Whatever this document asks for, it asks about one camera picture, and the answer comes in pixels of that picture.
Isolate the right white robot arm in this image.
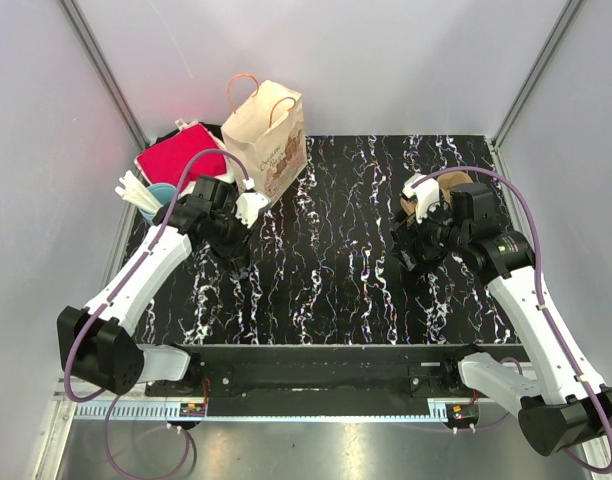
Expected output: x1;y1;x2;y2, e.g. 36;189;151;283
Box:
391;174;612;456

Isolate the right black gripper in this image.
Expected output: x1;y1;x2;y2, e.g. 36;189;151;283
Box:
389;192;469;271

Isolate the light blue cup holder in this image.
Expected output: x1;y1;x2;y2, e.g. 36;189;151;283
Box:
138;183;176;224

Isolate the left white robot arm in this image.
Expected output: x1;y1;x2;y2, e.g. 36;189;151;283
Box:
57;176;268;402

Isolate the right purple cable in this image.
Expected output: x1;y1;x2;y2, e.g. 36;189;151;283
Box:
410;166;612;473

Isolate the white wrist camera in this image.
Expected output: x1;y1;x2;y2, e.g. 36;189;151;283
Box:
400;173;440;223
235;178;270;229

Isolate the black napkin tray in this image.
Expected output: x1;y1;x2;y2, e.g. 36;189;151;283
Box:
151;122;224;147

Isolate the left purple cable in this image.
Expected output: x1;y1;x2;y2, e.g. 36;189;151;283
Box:
63;149;257;476

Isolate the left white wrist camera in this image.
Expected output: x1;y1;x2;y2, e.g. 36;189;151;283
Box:
235;178;270;229

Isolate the purple cable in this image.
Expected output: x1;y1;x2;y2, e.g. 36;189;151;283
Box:
410;166;612;473
63;149;257;476

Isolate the red napkin stack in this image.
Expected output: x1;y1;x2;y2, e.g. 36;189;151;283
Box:
134;119;228;189

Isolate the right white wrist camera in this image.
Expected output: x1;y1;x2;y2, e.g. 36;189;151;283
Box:
400;173;440;223

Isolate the white stirrer sticks bundle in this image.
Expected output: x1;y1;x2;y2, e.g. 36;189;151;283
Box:
115;171;162;212

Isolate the black cup stack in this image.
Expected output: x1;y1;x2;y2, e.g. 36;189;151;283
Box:
212;242;251;279
400;240;448;273

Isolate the aluminium rail frame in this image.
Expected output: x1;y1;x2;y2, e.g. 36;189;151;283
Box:
59;1;612;475

